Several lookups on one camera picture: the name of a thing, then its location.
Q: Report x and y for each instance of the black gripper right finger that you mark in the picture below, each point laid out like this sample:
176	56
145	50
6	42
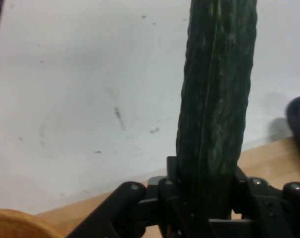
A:
271	213

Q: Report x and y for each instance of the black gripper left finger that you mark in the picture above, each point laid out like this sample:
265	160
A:
139	213

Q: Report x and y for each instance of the dark green cucumber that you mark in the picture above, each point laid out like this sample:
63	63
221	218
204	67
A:
214	99

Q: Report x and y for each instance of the bamboo cutting board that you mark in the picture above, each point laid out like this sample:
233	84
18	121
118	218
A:
263	161

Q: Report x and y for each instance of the purple eggplant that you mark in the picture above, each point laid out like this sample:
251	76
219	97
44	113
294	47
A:
299	124

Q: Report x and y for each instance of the woven wicker basket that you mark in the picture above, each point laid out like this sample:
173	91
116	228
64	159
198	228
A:
16	223

